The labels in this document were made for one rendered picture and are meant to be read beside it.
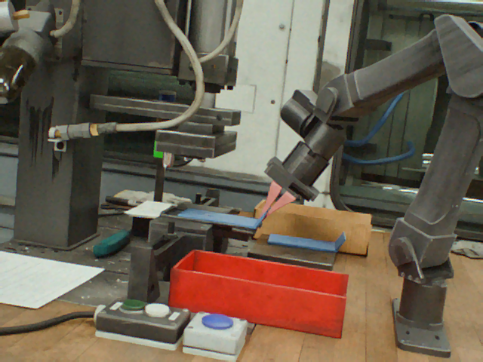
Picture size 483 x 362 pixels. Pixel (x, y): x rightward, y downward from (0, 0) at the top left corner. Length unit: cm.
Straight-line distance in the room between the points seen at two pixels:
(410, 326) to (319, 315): 15
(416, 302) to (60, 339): 49
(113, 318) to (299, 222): 64
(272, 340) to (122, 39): 56
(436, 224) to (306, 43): 90
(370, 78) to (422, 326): 38
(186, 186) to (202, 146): 77
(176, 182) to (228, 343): 107
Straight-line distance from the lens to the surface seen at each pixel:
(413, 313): 97
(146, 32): 111
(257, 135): 176
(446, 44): 92
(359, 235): 136
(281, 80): 174
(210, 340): 79
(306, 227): 137
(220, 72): 109
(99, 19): 114
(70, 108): 116
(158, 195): 144
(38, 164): 120
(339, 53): 168
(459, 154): 92
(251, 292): 90
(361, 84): 102
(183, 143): 105
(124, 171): 186
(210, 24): 111
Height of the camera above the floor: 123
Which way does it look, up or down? 9 degrees down
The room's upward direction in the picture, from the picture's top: 6 degrees clockwise
